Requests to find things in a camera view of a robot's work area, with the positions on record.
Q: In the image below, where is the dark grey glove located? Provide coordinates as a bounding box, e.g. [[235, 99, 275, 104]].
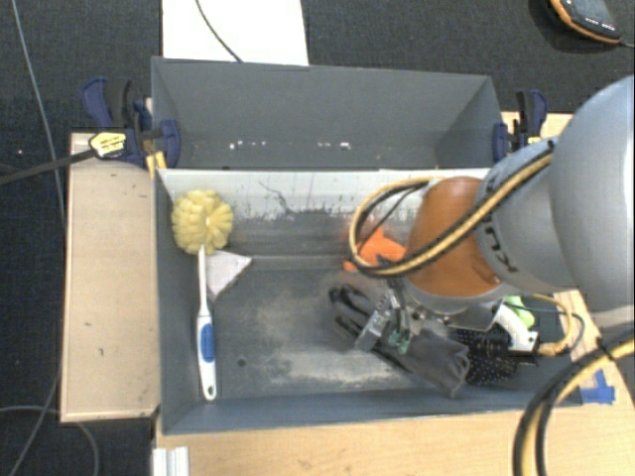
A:
[[328, 284, 471, 400]]

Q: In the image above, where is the orange soft toy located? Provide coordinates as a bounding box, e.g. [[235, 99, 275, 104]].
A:
[[341, 227, 409, 275]]

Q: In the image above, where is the black bristle hairbrush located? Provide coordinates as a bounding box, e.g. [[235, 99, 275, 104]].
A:
[[449, 326, 518, 387]]

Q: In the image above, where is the yellow-green object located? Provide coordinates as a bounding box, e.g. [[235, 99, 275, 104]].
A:
[[504, 294, 538, 330]]

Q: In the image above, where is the white triangular paper piece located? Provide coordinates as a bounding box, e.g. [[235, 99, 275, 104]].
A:
[[204, 252, 253, 302]]

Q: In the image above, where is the grey metal bin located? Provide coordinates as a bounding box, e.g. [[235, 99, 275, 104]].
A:
[[150, 56, 584, 436]]

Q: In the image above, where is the pale wood board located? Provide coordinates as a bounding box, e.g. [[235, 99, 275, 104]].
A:
[[59, 131, 163, 423]]

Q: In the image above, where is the black cylinder on white bracket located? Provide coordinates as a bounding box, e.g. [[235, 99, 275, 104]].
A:
[[488, 302, 545, 361]]

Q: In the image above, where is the yellow sponge brush white handle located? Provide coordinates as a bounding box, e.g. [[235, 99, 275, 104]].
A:
[[170, 188, 235, 402]]

